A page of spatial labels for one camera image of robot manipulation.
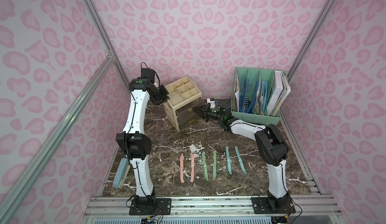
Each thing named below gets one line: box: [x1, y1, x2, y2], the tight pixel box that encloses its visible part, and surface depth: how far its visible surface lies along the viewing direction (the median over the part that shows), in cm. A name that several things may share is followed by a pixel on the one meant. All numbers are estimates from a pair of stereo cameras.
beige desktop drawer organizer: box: [163, 76, 205, 132], surface depth 91 cm
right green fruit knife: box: [212, 150, 217, 181], surface depth 88 cm
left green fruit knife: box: [201, 151, 210, 182], surface depth 88 cm
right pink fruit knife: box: [189, 152, 195, 183], surface depth 87 cm
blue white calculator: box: [112, 158, 131, 189], surface depth 80 cm
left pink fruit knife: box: [179, 153, 185, 184], surface depth 87 cm
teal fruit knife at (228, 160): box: [225, 146, 233, 176], surface depth 90 cm
